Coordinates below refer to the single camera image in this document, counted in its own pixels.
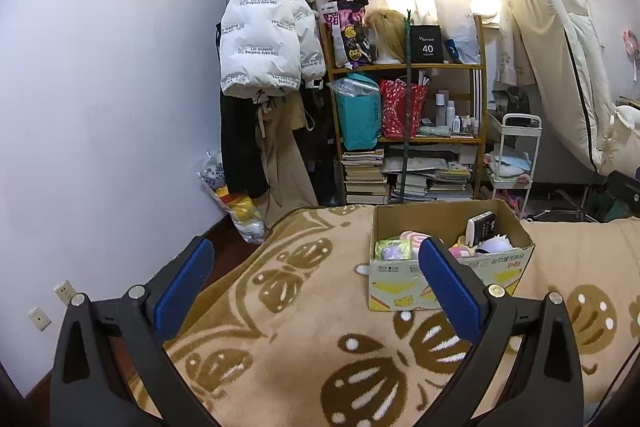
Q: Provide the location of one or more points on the green tissue pack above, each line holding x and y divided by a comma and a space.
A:
381, 244

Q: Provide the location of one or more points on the purple printed bag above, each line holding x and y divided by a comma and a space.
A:
350, 32

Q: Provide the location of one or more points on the black box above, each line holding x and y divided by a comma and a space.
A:
426, 44

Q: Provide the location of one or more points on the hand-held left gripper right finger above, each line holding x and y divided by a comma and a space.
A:
450, 287

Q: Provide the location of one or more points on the plastic bag of toys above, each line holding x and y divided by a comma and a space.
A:
235, 207

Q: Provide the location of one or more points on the black tissue pack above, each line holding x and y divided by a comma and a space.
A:
482, 227

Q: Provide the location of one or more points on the green metal pole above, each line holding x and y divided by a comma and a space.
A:
409, 107

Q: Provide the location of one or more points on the pale green pouch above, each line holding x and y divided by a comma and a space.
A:
435, 131

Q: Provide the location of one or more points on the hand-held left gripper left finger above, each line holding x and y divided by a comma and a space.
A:
182, 292

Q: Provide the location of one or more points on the wooden shelf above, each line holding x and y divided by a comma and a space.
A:
400, 68

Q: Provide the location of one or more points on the white-haired plush doll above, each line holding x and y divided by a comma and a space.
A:
495, 244

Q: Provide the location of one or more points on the teal bag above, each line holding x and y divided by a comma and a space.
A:
357, 117

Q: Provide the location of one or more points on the red gift bag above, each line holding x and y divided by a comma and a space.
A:
400, 112

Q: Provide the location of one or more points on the beige hanging coat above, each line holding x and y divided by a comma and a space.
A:
285, 167

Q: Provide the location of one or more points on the white rolling cart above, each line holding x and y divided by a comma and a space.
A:
537, 142

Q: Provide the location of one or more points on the white puffer jacket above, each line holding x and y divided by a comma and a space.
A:
265, 32

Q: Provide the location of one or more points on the black hanging jacket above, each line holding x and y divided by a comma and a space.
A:
322, 132

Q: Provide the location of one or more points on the group of cosmetic bottles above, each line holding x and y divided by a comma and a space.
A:
455, 119

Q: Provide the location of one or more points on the pink small fan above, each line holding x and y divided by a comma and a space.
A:
631, 44

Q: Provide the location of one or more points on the pink items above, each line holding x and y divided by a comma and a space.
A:
510, 202

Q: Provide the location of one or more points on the pile of books and papers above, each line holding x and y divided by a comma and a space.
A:
435, 179

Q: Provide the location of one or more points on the pink bear plush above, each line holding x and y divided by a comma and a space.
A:
460, 252

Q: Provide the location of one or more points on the light blue folded cloth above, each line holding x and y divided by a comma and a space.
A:
510, 167

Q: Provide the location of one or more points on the white paper bag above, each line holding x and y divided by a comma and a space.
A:
457, 32

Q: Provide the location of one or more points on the printed cardboard box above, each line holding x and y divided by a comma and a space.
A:
390, 279

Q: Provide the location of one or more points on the dark bag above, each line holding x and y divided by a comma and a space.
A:
512, 99

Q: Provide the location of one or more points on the pink striped plush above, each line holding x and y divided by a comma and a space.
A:
415, 238

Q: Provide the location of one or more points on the beige printed blanket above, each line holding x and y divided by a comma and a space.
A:
300, 307

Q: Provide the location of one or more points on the stack of books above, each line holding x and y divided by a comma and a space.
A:
362, 179

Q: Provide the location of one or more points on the blonde wig on head form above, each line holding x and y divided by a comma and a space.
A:
387, 32

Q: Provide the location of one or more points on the white wall socket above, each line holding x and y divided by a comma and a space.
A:
40, 319
64, 292

